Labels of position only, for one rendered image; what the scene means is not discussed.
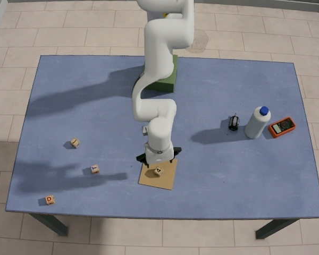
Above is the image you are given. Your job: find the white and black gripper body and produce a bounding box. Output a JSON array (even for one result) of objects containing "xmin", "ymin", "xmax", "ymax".
[{"xmin": 145, "ymin": 141, "xmax": 174, "ymax": 164}]

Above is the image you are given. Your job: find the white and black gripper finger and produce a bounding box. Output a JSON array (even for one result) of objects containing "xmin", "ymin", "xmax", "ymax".
[
  {"xmin": 170, "ymin": 147, "xmax": 182, "ymax": 163},
  {"xmin": 136, "ymin": 153, "xmax": 149, "ymax": 168}
]

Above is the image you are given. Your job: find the tan square mat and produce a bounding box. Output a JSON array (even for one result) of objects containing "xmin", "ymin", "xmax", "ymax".
[{"xmin": 139, "ymin": 159, "xmax": 178, "ymax": 190}]

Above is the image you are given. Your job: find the white plastic bottle with blue cap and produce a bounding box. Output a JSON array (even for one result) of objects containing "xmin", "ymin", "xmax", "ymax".
[{"xmin": 245, "ymin": 106, "xmax": 271, "ymax": 139}]

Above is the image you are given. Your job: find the orange digital multimeter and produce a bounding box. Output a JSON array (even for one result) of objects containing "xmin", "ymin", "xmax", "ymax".
[{"xmin": 268, "ymin": 117, "xmax": 296, "ymax": 138}]

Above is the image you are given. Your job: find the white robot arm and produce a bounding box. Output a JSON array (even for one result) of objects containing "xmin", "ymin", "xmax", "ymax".
[{"xmin": 132, "ymin": 0, "xmax": 195, "ymax": 154}]

